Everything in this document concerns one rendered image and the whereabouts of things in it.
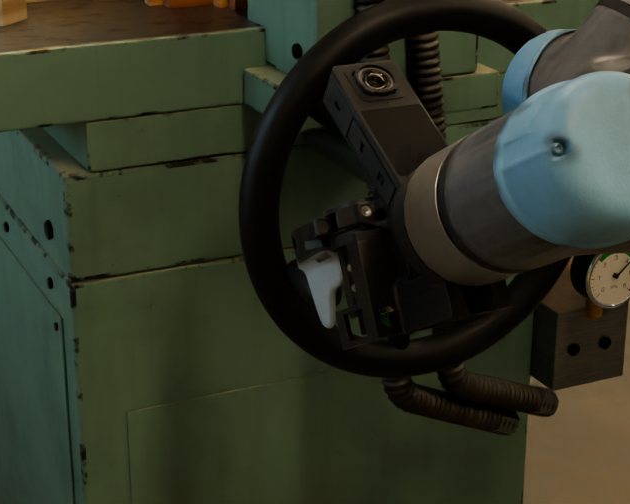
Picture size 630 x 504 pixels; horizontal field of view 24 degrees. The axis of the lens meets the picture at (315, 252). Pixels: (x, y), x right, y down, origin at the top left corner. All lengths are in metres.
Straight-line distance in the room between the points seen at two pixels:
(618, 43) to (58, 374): 0.61
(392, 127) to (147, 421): 0.48
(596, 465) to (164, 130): 1.38
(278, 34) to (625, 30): 0.39
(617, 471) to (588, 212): 1.75
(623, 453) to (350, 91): 1.65
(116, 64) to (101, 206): 0.11
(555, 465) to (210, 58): 1.36
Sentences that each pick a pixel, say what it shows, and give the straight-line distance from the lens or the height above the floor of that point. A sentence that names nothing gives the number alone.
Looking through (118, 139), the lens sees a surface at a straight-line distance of 1.14.
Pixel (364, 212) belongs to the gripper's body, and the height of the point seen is 0.87.
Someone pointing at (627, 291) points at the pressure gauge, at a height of 0.64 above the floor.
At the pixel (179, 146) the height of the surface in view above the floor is 0.81.
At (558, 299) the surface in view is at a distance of 1.37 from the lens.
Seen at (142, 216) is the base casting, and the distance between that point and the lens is 1.16.
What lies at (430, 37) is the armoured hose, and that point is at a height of 0.91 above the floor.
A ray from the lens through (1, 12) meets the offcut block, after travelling 1.19.
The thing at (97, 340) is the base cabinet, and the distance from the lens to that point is 1.19.
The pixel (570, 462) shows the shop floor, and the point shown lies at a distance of 2.39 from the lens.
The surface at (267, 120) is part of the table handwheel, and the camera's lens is 0.98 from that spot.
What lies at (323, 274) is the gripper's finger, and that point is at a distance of 0.90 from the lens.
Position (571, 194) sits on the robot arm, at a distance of 0.63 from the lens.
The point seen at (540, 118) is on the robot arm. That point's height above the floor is 0.97.
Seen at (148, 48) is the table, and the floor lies 0.89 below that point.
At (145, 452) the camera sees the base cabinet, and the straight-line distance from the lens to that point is 1.25.
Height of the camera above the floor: 1.14
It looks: 21 degrees down
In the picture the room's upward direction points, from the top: straight up
